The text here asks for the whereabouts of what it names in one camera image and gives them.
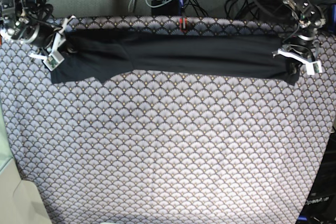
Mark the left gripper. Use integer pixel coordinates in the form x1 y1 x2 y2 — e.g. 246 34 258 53
272 28 322 75

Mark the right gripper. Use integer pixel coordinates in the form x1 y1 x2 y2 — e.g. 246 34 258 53
5 15 76 71

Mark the dark grey T-shirt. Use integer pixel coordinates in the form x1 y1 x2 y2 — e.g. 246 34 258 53
50 29 301 85

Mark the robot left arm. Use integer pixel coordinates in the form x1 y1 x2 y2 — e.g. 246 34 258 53
253 0 326 76

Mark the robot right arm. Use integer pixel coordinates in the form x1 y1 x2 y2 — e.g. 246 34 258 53
1 0 75 71

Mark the orange table clamp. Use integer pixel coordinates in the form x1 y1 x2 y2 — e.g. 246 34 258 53
180 17 188 32

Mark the fan patterned tablecloth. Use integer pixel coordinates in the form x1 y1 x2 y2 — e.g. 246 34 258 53
0 14 336 224

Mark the black OpenArm case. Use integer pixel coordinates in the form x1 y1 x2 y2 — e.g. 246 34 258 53
296 132 335 223

